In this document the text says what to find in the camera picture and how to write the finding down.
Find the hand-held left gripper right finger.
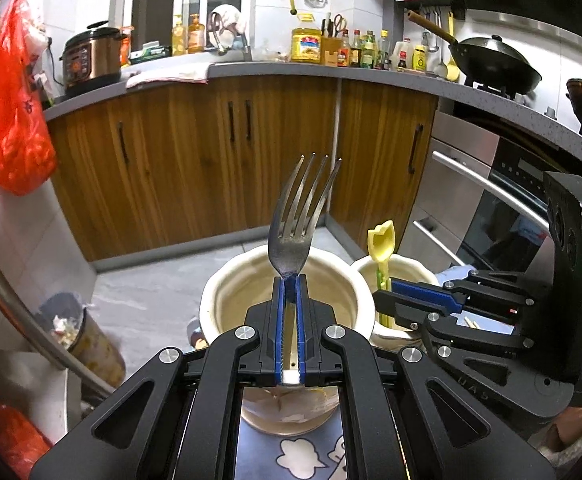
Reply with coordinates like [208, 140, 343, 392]
[293, 274, 556, 480]

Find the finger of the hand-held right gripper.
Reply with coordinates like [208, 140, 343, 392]
[390, 269, 554, 323]
[372, 290, 572, 438]

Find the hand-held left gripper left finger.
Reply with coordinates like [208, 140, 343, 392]
[28, 276, 292, 480]

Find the yellow tulip-shaped spoon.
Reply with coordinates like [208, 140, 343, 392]
[367, 220, 397, 328]

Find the cream ceramic utensil holder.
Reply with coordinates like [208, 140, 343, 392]
[198, 245, 444, 436]

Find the metal fork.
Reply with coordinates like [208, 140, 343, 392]
[267, 152, 343, 384]

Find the person's right hand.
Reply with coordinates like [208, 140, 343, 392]
[543, 406, 582, 466]

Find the steel built-in oven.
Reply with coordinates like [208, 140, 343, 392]
[401, 112, 582, 311]

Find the printed blue blanket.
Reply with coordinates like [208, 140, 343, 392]
[235, 265, 516, 480]

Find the trash bin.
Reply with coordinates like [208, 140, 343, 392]
[36, 292, 127, 386]

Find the wooden kitchen cabinet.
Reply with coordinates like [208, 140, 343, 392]
[46, 77, 439, 263]

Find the yellow ladle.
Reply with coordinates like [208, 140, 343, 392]
[443, 12, 460, 83]

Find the black wok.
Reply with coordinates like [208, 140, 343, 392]
[406, 10, 542, 96]

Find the row of sauce bottles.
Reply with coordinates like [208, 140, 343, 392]
[337, 27, 428, 73]

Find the dark wok lid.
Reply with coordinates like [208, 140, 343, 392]
[452, 35, 534, 68]

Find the wooden knife block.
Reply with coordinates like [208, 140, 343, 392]
[321, 12, 344, 66]

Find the large yellow oil bottle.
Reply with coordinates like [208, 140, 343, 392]
[291, 27, 323, 63]

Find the white dish cloth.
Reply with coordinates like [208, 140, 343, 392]
[125, 66, 209, 90]

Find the metal faucet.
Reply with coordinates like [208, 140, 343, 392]
[206, 10, 252, 61]

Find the red plastic bag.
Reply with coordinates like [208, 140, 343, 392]
[0, 400, 52, 478]
[0, 0, 58, 196]

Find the green box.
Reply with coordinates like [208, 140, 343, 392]
[131, 44, 172, 63]

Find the small yellow oil bottle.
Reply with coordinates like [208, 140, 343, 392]
[172, 14, 188, 57]

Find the white rag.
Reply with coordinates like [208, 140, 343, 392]
[211, 4, 248, 36]

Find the electric pressure cooker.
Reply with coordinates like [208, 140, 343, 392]
[60, 21, 128, 96]

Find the steel oven handle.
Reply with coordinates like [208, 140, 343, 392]
[413, 220, 472, 268]
[431, 151, 552, 233]

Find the curved steel fridge handle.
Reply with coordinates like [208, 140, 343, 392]
[0, 220, 117, 401]

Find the black wall rack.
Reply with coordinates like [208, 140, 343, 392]
[383, 0, 466, 36]

